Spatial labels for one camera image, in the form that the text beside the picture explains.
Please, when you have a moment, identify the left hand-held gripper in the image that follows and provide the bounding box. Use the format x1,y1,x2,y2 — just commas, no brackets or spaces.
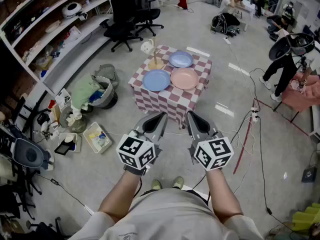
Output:
115,111,169,171

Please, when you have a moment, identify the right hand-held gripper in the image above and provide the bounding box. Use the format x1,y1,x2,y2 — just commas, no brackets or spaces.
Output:
187,110,235,172

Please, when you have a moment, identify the blue plate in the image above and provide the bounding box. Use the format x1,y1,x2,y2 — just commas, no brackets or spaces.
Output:
168,50,195,69
142,69,171,93

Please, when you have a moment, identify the pink plate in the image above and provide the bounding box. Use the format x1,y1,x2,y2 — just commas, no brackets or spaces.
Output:
170,67,200,91

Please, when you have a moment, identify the person's right forearm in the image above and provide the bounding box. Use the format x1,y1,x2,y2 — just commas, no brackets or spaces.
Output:
205,167,244,224

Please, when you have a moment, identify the person's left forearm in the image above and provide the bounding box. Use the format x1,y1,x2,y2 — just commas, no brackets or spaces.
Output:
97,170,141,224

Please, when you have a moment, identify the red white checkered tablecloth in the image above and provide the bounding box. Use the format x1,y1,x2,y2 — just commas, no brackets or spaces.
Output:
128,44,213,130

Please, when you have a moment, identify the red floor tape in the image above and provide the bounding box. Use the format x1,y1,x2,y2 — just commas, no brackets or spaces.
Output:
233,98,310,175

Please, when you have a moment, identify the grey laundry basket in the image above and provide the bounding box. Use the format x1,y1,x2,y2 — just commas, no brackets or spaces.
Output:
88,75,118,110

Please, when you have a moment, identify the person's right shoe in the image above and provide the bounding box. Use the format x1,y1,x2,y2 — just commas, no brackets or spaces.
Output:
173,175,185,190

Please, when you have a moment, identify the white plastic bin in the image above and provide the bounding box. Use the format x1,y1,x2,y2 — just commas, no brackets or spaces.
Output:
57,132,82,153
83,121,113,154

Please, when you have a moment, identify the wooden mug tree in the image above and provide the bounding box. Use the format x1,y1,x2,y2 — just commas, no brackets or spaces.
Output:
147,36,166,71

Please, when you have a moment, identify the blue cloth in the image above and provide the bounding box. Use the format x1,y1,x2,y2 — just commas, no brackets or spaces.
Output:
89,90,106,103

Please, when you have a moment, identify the grey striped mesh basket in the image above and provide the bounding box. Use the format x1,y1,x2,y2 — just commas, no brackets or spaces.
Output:
94,63,120,89

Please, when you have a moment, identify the dark green basket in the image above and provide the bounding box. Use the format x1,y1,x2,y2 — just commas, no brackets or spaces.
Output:
59,106,87,134

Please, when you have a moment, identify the white mug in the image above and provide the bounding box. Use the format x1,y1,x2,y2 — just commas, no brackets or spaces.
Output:
140,39,155,55

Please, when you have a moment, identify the green cloth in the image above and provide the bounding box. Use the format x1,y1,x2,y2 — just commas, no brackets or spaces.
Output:
71,73,101,110

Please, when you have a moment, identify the white cloth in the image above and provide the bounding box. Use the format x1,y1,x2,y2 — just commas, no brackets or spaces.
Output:
66,108,83,126

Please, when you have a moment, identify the person's white shirt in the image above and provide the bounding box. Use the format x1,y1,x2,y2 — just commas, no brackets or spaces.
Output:
68,187,265,240

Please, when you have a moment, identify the black tablet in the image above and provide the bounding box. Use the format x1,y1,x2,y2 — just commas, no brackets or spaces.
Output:
54,143,71,156

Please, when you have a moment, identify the white box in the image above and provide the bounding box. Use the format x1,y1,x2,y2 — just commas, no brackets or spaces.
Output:
54,88,72,107

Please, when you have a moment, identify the pink cloth table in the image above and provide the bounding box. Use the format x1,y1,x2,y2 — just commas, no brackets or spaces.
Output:
281,73,320,114

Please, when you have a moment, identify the black equipment bag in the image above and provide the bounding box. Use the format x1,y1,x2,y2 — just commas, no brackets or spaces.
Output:
211,12,241,34

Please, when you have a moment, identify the black office chair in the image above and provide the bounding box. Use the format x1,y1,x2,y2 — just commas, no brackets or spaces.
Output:
0,158,43,220
99,0,145,53
134,0,165,37
26,216,73,240

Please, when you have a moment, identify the dark blue box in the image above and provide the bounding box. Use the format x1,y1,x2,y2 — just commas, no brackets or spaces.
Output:
301,167,317,184

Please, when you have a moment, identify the white plastic bag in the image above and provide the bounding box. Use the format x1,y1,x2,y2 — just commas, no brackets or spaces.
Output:
62,25,83,47

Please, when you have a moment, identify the white shelving unit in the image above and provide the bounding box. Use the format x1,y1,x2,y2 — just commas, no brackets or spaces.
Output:
0,0,114,97

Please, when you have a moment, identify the white low table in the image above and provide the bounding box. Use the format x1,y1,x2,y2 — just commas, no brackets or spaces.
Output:
232,3,254,32

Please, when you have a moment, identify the yellow-green folded rack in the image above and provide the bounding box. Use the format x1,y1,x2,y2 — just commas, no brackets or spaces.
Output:
291,202,320,232

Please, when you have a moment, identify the white bowl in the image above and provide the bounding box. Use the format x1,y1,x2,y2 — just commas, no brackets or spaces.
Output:
44,20,62,34

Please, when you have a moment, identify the white round device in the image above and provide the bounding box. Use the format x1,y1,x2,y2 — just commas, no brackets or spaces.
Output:
61,1,83,20

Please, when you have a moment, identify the white cable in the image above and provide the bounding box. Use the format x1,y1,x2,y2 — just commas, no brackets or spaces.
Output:
229,116,261,157

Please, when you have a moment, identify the black adapter cable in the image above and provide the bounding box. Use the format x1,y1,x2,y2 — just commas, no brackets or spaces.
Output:
37,175,88,210

